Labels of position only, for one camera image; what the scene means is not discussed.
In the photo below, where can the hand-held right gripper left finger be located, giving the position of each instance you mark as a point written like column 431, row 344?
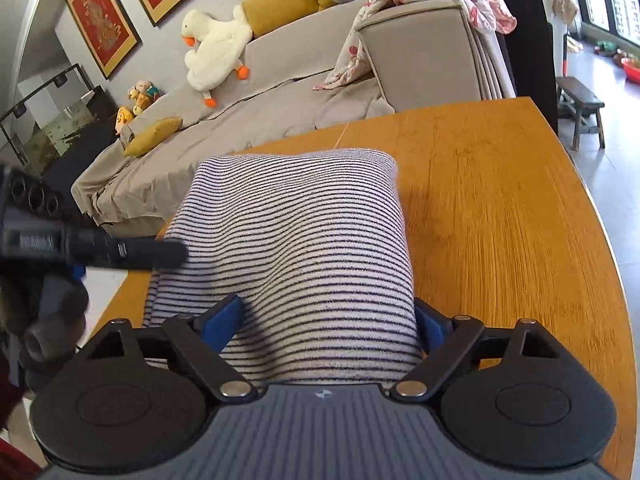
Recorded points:
column 220, row 321

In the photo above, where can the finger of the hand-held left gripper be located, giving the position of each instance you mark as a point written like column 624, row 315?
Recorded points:
column 135, row 254

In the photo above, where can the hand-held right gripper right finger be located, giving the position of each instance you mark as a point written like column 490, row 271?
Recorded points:
column 434, row 327

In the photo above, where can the striped knit garment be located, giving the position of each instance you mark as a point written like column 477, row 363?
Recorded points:
column 300, row 250

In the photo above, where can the glass fish tank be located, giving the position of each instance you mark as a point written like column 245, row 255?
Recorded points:
column 55, row 120

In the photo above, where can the small yellow cushion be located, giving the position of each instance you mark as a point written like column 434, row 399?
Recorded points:
column 152, row 136

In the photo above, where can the yellow plush toy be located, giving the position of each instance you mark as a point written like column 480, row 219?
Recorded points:
column 124, row 119

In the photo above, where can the colourful doll toys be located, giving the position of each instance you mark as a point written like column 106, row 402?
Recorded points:
column 142, row 95

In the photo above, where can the person's red clothing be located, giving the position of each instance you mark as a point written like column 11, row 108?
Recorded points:
column 12, row 425

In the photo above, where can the grey fabric sofa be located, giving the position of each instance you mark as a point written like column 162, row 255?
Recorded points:
column 280, row 90

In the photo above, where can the white duck plush toy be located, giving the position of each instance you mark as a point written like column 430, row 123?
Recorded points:
column 215, row 45

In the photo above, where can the dark wooden stool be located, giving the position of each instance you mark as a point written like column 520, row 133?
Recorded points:
column 582, row 105

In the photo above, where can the large yellow cushion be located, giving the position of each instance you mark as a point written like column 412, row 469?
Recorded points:
column 280, row 2

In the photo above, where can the dark curtain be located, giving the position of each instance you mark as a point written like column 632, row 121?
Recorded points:
column 520, row 35

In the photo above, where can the red plastic basin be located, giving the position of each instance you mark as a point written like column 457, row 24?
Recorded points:
column 631, row 71

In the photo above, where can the white hanging cloth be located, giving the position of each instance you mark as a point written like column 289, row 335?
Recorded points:
column 562, row 15

